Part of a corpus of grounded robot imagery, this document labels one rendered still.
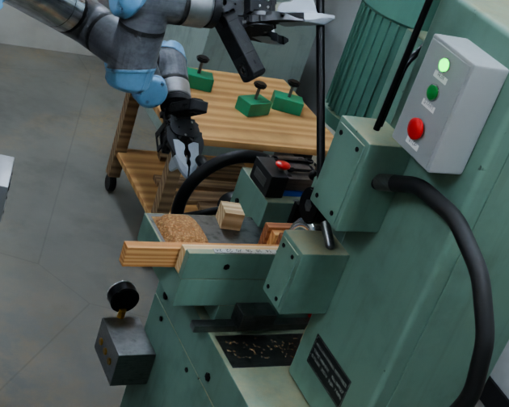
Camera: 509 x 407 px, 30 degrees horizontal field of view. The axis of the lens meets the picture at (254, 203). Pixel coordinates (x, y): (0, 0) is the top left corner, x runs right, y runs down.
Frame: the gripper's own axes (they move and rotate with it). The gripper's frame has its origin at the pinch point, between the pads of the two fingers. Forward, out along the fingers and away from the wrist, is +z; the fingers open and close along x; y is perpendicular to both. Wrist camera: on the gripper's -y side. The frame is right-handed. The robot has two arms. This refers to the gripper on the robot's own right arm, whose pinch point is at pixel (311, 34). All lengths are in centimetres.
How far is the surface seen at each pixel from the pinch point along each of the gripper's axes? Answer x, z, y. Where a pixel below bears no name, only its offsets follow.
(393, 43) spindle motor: -14.6, 6.0, -4.6
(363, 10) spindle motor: -10.0, 3.7, 1.8
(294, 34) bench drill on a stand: 196, 118, 67
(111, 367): 48, -18, -58
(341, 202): -17.9, -6.9, -31.0
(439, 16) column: -31.5, 1.3, -5.6
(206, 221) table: 31.1, -4.9, -29.6
